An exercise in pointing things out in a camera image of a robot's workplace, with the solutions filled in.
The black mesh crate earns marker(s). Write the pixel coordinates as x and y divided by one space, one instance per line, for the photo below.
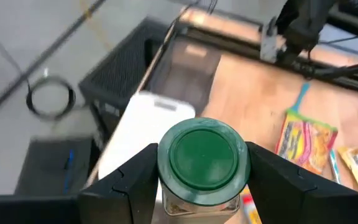
120 71

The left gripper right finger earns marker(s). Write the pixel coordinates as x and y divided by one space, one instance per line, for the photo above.
284 193

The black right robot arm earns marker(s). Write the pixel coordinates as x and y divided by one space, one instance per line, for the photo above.
303 25

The green lid spice jar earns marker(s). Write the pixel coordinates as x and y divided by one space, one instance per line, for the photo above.
204 158

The teal plastic spoon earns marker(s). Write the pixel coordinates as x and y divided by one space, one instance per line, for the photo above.
303 90

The white plastic bin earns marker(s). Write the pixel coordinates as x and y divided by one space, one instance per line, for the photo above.
141 124

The dark grey open box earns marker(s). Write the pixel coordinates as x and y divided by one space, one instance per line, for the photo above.
48 168

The lime chili shrimp ramen packet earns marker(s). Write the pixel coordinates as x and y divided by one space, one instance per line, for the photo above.
306 143

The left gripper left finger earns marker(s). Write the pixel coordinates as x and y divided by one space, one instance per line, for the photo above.
129 193

